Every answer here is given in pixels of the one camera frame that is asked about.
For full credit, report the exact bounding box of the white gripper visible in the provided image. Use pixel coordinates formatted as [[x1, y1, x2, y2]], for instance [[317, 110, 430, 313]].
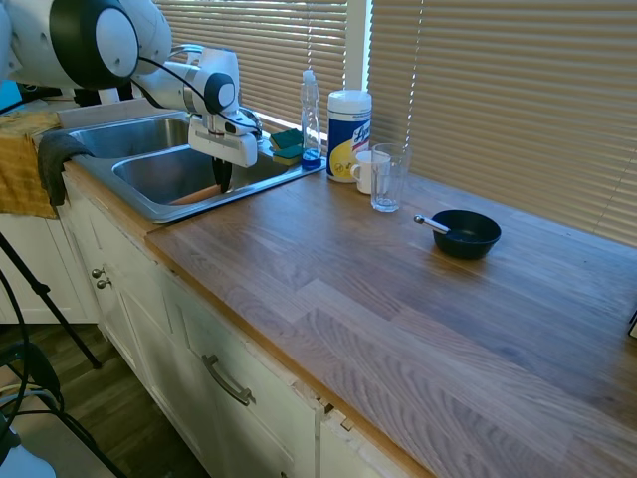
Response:
[[187, 110, 260, 196]]

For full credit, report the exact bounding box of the stainless steel double sink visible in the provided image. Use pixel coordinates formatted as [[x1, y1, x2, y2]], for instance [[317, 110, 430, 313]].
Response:
[[63, 112, 327, 224]]

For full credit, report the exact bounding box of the white mug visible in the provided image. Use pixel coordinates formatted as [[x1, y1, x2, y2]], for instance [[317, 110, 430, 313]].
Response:
[[349, 150, 392, 196]]

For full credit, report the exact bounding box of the green and yellow sponge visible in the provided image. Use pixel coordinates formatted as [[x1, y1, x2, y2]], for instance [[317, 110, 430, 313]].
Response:
[[272, 145, 305, 168], [269, 128, 305, 151]]

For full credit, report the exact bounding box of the clear dish soap bottle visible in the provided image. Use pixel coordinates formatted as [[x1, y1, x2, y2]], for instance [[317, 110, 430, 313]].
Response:
[[299, 69, 322, 171]]

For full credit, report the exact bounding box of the narrow tan window blind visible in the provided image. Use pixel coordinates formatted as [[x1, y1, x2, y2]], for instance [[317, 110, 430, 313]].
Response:
[[152, 0, 349, 126]]

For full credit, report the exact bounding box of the Lysol wipes canister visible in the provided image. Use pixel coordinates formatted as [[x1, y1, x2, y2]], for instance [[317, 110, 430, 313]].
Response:
[[325, 89, 374, 184]]

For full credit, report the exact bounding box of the clear drinking glass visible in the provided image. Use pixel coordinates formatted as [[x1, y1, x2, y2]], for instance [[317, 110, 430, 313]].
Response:
[[370, 142, 413, 214]]

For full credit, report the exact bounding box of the gray dish cloth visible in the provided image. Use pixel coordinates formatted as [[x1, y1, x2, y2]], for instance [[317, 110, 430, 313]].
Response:
[[37, 129, 97, 208]]

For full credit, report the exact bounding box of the yellow towel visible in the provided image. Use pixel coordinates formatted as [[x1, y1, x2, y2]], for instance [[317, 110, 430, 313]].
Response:
[[0, 111, 65, 221]]

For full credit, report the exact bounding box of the black tripod leg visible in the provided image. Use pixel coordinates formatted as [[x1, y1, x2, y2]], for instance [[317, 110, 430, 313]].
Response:
[[0, 232, 104, 370]]

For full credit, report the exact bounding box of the metal spoon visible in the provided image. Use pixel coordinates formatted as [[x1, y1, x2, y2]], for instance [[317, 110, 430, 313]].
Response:
[[413, 213, 452, 235]]

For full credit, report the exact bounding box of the dark blue bowl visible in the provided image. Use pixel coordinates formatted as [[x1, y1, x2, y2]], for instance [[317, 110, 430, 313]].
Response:
[[431, 209, 503, 261]]

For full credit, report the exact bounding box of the wide tan window blind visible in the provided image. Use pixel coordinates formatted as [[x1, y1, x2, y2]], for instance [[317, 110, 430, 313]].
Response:
[[368, 0, 637, 249]]

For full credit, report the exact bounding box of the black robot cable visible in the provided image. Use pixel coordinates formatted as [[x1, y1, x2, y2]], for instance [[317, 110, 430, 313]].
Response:
[[129, 55, 264, 138]]

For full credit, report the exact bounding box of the white window frame post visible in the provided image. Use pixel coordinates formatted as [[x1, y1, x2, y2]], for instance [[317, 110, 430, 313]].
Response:
[[344, 0, 374, 94]]

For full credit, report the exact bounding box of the metal bar cabinet handle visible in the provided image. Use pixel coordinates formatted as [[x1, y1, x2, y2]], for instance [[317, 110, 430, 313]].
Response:
[[201, 354, 257, 407]]

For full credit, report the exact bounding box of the black stand with cables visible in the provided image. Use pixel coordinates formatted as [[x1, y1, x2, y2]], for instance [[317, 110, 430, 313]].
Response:
[[0, 271, 128, 478]]

